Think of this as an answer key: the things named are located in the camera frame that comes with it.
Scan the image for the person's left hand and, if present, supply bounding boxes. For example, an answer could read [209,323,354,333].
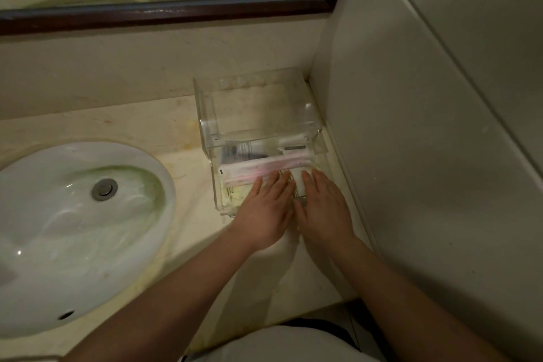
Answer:
[230,170,296,253]

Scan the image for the person's white shirt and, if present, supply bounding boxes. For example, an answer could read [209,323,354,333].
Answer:
[182,325,382,362]

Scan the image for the small white packet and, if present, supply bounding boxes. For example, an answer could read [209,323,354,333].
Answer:
[290,168,309,198]

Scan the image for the clear acrylic organizer box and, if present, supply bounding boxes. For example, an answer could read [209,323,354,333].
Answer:
[193,68,337,218]

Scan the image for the person's dark shorts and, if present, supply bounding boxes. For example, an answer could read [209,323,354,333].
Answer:
[278,317,362,352]

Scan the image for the person's right forearm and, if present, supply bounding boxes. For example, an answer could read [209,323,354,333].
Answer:
[303,236,512,362]

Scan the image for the person's left forearm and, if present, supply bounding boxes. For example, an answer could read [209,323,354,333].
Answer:
[64,226,267,362]

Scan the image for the pink striped toothbrush packet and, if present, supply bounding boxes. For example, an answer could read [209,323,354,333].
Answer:
[220,151,315,187]

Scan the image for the white ceramic sink basin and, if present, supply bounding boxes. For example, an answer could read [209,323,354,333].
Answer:
[0,141,177,339]

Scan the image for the person's right hand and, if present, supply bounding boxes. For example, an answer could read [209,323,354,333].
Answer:
[293,169,358,249]

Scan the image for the metal sink drain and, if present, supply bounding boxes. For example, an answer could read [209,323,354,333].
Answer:
[91,178,118,201]

